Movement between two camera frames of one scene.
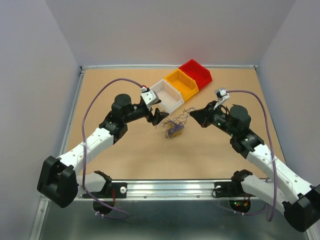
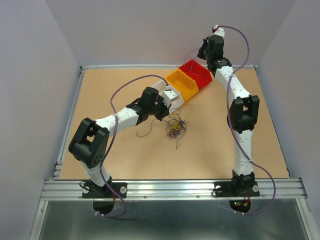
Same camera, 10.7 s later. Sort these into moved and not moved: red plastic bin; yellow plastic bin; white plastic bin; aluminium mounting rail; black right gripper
Moved: black right gripper
Not moved: yellow plastic bin; red plastic bin; aluminium mounting rail; white plastic bin
